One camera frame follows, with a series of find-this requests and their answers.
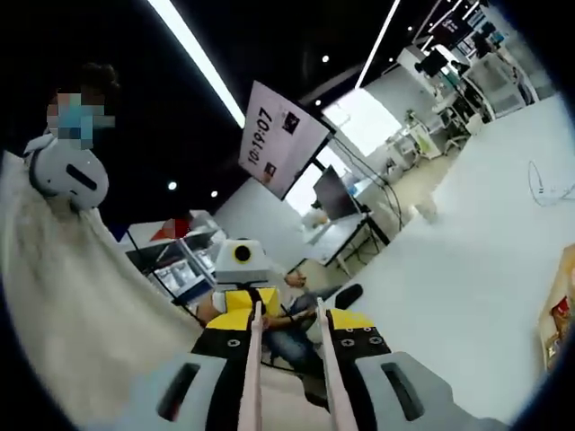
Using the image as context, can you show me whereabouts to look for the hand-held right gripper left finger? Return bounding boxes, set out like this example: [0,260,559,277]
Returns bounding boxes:
[128,307,263,431]

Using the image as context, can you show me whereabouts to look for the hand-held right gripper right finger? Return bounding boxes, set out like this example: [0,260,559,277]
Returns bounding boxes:
[323,307,511,431]

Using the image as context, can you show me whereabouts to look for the pink food tongs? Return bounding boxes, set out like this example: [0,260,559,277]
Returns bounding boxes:
[236,295,358,431]

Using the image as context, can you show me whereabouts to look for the long red food bar packet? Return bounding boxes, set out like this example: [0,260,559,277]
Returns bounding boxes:
[551,298,574,322]

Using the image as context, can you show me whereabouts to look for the beige hexagonal container plate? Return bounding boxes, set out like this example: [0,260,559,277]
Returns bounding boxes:
[536,243,575,374]

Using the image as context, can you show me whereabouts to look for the black computer mouse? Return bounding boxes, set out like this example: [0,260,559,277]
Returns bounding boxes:
[335,283,365,310]

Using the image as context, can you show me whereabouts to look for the storage shelf rack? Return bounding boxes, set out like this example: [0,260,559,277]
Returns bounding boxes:
[125,219,226,306]

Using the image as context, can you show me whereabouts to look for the grey tilted desk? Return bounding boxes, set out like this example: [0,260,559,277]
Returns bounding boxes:
[305,210,392,277]

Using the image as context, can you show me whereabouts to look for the dark computer monitor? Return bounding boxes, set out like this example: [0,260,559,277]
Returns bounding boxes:
[312,164,361,223]

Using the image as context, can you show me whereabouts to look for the large display screen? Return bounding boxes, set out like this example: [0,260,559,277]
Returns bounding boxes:
[236,79,336,202]

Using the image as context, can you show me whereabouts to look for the white paper cup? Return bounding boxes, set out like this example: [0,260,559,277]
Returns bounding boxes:
[411,196,440,224]

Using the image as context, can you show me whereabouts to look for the person's beige shirt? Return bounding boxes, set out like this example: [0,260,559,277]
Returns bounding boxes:
[0,150,212,431]

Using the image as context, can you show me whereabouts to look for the white worn device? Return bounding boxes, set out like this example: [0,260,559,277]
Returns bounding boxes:
[22,134,111,211]

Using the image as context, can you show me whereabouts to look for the white cabinet with green sticker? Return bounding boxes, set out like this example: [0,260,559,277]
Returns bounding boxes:
[412,123,444,158]

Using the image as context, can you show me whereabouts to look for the long ceiling light strip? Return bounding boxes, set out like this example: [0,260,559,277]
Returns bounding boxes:
[147,0,247,127]

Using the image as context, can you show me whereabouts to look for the person's head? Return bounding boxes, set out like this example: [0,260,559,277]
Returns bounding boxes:
[79,61,121,98]

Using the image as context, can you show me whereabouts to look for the curved ceiling light strip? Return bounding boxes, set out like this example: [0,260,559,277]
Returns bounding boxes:
[354,0,402,89]

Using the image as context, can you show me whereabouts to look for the black monitor on tripod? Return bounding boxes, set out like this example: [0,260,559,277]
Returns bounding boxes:
[415,48,450,82]

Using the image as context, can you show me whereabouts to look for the white mesh office chair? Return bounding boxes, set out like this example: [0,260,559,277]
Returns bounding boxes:
[471,57,525,113]

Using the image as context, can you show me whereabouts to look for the dark hanging display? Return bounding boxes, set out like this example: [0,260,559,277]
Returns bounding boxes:
[430,11,475,44]

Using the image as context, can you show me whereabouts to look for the white power strip with cable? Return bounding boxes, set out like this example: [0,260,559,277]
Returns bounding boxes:
[527,160,575,208]

